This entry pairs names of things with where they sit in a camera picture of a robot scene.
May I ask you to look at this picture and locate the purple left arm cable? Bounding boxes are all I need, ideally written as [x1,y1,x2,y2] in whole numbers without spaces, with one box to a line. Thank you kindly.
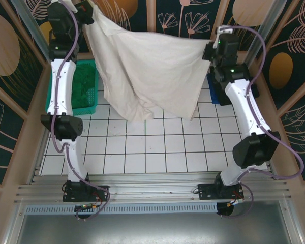
[50,0,111,221]

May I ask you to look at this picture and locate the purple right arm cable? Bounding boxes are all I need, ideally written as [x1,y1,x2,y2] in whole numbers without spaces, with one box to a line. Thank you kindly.
[220,25,303,219]

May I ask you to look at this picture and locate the power wire with yellow connector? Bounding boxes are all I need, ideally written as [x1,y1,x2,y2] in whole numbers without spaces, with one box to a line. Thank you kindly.
[75,193,105,213]
[227,190,245,208]

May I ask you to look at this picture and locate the cream t-shirt with black print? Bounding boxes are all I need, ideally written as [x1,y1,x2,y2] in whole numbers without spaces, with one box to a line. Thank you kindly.
[82,0,212,122]

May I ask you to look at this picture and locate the blue folded t-shirt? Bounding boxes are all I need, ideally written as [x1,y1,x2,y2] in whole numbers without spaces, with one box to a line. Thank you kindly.
[207,76,221,104]

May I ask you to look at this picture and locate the teal plastic basket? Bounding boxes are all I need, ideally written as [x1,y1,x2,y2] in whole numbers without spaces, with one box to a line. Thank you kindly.
[44,59,99,116]

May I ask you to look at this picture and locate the slotted grey cable duct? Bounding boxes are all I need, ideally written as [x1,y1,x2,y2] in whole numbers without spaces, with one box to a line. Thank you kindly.
[25,202,218,215]

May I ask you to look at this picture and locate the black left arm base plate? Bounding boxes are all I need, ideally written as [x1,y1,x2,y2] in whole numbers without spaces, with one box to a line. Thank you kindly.
[63,185,110,203]

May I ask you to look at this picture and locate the green t-shirt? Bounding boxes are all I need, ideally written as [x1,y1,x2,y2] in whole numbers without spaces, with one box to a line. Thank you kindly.
[71,63,97,106]

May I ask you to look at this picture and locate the black folded t-shirt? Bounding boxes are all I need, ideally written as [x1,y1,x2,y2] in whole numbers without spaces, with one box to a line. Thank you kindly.
[215,76,234,106]

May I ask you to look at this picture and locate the aluminium corner post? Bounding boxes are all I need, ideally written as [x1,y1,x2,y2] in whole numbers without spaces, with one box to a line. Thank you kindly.
[11,0,54,63]
[243,0,282,64]

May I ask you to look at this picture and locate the grey metal panel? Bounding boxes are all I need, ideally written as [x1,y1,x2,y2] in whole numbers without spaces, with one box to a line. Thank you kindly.
[15,200,299,244]

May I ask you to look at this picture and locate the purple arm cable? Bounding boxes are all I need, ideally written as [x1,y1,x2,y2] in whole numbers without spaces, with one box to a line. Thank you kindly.
[220,25,303,219]
[50,0,111,221]

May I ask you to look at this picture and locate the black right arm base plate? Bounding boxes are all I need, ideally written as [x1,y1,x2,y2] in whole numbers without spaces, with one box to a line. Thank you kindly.
[197,183,245,201]

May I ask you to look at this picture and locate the aluminium frame rail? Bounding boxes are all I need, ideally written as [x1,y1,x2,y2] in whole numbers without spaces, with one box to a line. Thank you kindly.
[14,172,292,204]

